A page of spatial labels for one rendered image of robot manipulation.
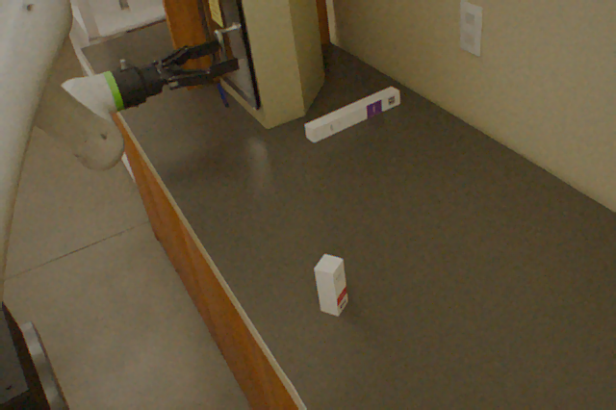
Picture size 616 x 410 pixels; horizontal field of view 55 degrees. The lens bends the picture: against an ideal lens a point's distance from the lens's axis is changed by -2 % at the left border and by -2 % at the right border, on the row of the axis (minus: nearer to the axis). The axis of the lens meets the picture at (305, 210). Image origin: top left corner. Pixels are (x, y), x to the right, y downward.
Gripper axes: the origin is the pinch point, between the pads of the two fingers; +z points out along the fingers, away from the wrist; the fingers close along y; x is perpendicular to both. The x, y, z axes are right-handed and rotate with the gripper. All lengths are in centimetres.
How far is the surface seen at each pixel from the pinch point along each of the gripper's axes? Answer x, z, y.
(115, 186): 115, -27, 152
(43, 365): 20, -58, -51
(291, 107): 16.7, 13.1, -5.3
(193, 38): 5.9, 2.3, 31.8
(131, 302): 115, -42, 62
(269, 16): -7.7, 11.2, -5.2
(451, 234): 20, 17, -64
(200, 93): 20.6, -0.9, 26.8
